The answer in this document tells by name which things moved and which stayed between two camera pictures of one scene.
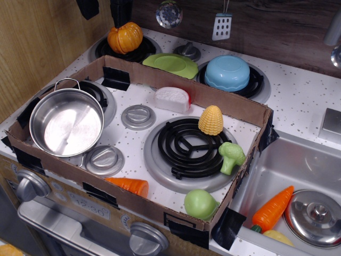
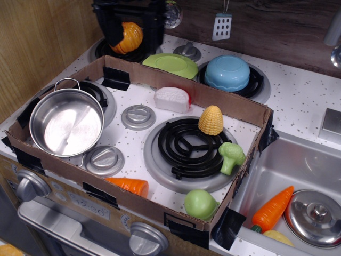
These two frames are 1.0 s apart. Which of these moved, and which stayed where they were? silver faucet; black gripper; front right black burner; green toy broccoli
Moved: black gripper
Stayed: silver faucet; green toy broccoli; front right black burner
